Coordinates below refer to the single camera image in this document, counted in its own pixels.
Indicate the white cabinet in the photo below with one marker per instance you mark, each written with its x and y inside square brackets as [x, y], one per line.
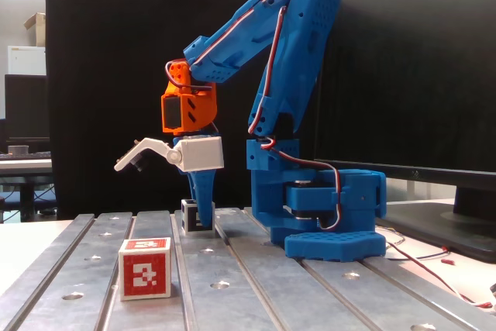
[25, 59]

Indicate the black Dell monitor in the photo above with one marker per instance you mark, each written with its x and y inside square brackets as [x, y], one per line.
[407, 56]

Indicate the white background desk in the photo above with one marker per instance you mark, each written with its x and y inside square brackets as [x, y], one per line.
[23, 166]

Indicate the brown cardboard box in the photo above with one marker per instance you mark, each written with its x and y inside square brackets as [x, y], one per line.
[38, 26]

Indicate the black background monitor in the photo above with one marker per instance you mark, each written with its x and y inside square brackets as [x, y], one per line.
[27, 106]

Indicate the blue robot arm with base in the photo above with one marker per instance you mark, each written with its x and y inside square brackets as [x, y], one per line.
[302, 56]

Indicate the black cube with number five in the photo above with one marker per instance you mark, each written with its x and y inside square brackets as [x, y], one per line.
[190, 218]

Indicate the white camera mount with board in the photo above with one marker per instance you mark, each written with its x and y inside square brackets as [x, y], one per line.
[203, 154]

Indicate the red cube with white marker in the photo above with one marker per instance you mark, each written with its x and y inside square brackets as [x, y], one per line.
[143, 273]

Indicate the grey round tin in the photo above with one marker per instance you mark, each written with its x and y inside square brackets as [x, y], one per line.
[18, 150]

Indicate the orange gripper with servo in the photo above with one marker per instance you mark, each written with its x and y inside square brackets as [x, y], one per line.
[202, 153]

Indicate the slotted aluminium base plate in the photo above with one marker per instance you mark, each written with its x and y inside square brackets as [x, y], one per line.
[252, 300]

